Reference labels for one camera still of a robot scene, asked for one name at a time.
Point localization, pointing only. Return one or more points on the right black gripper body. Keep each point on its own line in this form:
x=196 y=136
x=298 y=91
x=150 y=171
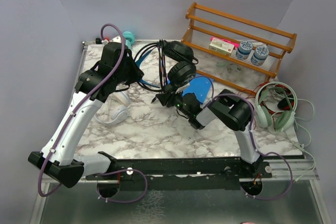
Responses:
x=178 y=102

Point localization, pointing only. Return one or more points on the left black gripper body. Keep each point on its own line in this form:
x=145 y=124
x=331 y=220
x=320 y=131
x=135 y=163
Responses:
x=129 y=73

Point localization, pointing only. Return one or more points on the black blue headphones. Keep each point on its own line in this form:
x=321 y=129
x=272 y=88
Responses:
x=177 y=65

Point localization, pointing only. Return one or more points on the teal cat-ear headphones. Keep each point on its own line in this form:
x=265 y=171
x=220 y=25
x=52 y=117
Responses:
x=129 y=38

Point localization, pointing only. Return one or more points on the white over-ear headphones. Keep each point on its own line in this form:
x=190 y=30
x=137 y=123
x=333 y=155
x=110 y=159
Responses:
x=115 y=110

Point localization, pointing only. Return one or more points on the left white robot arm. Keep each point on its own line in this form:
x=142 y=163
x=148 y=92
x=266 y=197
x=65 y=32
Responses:
x=57 y=158

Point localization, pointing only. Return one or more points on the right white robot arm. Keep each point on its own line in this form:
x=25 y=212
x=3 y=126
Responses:
x=233 y=111

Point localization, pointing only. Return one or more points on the red black headphones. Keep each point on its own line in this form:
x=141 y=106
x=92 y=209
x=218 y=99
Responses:
x=286 y=98

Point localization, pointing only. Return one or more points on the green headphones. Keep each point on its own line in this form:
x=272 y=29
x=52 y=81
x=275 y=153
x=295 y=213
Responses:
x=283 y=117

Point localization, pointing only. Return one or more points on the blue notebook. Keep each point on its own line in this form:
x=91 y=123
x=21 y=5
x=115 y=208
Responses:
x=202 y=87

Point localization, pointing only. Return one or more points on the red black connector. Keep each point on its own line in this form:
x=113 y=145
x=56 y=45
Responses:
x=98 y=41

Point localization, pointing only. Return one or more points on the tape roll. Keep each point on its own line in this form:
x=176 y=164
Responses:
x=234 y=69

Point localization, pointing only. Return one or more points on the white green box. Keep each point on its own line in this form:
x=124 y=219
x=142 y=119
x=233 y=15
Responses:
x=221 y=47

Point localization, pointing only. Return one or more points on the wooden shelf rack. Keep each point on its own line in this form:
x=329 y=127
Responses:
x=205 y=22

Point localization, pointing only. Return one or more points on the left blue-lid jar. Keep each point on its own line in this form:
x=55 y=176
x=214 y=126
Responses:
x=244 y=49

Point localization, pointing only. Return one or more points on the blue-lid jar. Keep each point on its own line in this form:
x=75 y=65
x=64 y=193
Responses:
x=259 y=56
x=244 y=49

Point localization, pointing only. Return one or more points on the right blue-lid jar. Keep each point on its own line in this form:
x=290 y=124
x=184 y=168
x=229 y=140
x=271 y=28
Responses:
x=259 y=56

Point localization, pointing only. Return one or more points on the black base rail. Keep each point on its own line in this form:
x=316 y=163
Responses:
x=182 y=173

